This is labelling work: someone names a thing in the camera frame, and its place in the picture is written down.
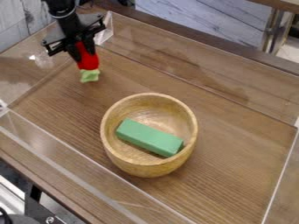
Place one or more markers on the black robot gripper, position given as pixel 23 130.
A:
pixel 75 28

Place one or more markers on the red plush strawberry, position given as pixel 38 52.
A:
pixel 89 63

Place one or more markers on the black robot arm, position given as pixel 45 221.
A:
pixel 62 8

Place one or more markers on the green rectangular block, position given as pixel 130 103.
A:
pixel 149 138

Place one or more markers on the wooden bowl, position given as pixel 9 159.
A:
pixel 162 112

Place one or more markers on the wooden background furniture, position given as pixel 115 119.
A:
pixel 284 12

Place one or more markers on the clear acrylic corner bracket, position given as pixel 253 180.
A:
pixel 107 33

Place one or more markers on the black table leg frame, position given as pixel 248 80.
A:
pixel 37 214

